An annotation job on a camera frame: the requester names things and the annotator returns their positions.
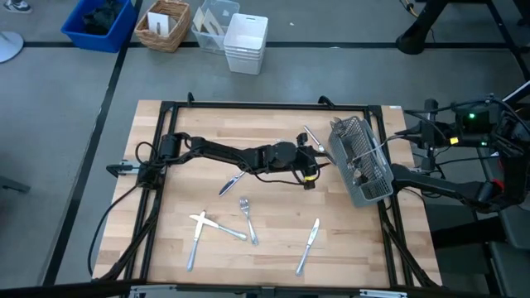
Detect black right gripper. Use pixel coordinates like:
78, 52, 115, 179
395, 98, 449, 156

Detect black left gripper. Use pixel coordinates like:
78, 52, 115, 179
293, 133, 333, 178

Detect grey plastic cutlery basket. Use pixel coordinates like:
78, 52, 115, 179
328, 115, 395, 209

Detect black stand base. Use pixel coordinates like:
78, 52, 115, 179
395, 0, 452, 56

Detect black bench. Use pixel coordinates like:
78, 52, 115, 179
426, 204, 530, 298

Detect white stacked plastic bins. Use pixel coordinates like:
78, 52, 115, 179
224, 12, 269, 76

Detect grey cart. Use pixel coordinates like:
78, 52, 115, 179
496, 206, 530, 251

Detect beige card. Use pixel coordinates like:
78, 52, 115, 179
192, 7, 206, 32
201, 8, 227, 36

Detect clear plastic bin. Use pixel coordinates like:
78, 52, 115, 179
190, 0, 241, 55

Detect wicker basket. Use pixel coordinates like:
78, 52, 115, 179
134, 0, 192, 54

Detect white card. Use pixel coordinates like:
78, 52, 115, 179
147, 11, 171, 36

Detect blue plastic bin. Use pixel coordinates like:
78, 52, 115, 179
60, 0, 140, 54

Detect black cloth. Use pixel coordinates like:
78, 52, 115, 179
81, 0, 128, 36

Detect black floor object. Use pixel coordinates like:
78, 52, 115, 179
0, 175, 32, 195

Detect grey round floor base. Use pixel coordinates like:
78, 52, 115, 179
0, 31, 25, 65

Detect person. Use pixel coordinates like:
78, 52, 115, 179
2, 0, 33, 14

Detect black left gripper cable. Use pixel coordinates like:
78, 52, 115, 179
247, 164, 310, 186

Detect white cable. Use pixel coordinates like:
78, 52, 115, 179
502, 80, 530, 104

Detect yellow hanging cable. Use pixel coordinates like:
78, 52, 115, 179
399, 0, 417, 18

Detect black arm base cable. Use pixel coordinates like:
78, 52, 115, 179
86, 184, 140, 277

